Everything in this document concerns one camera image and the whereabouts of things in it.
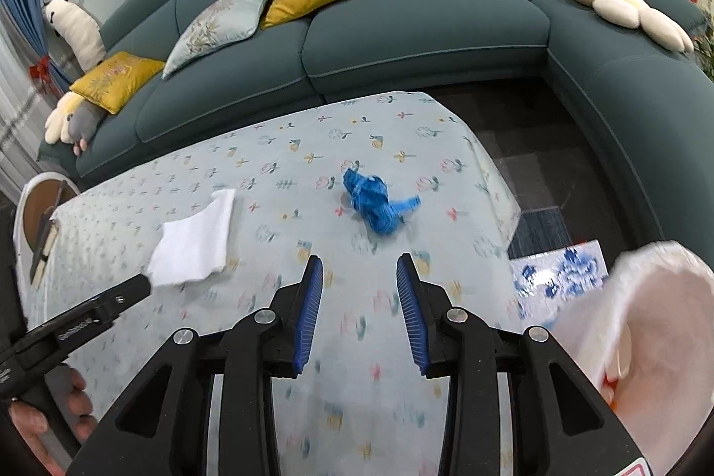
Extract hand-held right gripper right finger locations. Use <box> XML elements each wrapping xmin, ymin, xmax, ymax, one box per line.
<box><xmin>395</xmin><ymin>253</ymin><xmax>634</xmax><ymax>476</ymax></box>

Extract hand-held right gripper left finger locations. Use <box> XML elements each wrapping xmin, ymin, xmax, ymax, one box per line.
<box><xmin>70</xmin><ymin>254</ymin><xmax>325</xmax><ymax>476</ymax></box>

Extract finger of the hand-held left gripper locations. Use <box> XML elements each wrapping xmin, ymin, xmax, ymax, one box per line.
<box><xmin>53</xmin><ymin>272</ymin><xmax>153</xmax><ymax>343</ymax></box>

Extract white tissue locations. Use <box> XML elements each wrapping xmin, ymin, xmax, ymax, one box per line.
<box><xmin>148</xmin><ymin>189</ymin><xmax>236</xmax><ymax>286</ymax></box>

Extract blue scrunchie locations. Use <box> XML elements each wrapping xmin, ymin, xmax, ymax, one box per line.
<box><xmin>342</xmin><ymin>167</ymin><xmax>422</xmax><ymax>235</ymax></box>

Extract white lined bin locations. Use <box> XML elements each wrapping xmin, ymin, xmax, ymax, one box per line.
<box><xmin>549</xmin><ymin>240</ymin><xmax>714</xmax><ymax>476</ymax></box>

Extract person's left hand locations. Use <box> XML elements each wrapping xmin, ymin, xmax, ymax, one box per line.
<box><xmin>8</xmin><ymin>364</ymin><xmax>95</xmax><ymax>474</ymax></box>

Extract white round side table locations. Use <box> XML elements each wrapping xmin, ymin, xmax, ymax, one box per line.
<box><xmin>12</xmin><ymin>171</ymin><xmax>79</xmax><ymax>298</ymax></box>

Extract dark blue rug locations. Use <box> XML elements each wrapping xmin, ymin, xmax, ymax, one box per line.
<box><xmin>509</xmin><ymin>207</ymin><xmax>575</xmax><ymax>262</ymax></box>

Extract blue and white floral mat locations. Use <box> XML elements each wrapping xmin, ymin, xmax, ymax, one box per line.
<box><xmin>510</xmin><ymin>240</ymin><xmax>610</xmax><ymax>329</ymax></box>

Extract grey plush toy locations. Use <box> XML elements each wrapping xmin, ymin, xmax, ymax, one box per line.
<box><xmin>70</xmin><ymin>102</ymin><xmax>104</xmax><ymax>156</ymax></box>

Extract small cream flower cushion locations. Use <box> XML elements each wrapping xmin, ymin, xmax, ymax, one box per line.
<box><xmin>43</xmin><ymin>91</ymin><xmax>84</xmax><ymax>145</ymax></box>

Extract red curtain tieback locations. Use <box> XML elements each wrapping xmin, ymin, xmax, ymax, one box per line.
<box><xmin>28</xmin><ymin>55</ymin><xmax>57</xmax><ymax>92</ymax></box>

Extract white panda plush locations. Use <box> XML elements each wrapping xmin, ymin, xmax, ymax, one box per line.
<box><xmin>42</xmin><ymin>0</ymin><xmax>107</xmax><ymax>70</ymax></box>

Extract teal corner sofa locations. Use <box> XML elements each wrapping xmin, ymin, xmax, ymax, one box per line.
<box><xmin>38</xmin><ymin>0</ymin><xmax>714</xmax><ymax>276</ymax></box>

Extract light blue embroidered cushion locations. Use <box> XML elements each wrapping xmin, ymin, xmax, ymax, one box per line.
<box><xmin>163</xmin><ymin>0</ymin><xmax>275</xmax><ymax>78</ymax></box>

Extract blue curtain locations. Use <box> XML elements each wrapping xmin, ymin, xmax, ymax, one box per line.
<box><xmin>0</xmin><ymin>0</ymin><xmax>62</xmax><ymax>98</ymax></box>

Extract white flower cushion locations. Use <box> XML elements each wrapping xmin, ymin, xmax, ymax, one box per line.
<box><xmin>560</xmin><ymin>0</ymin><xmax>695</xmax><ymax>53</ymax></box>

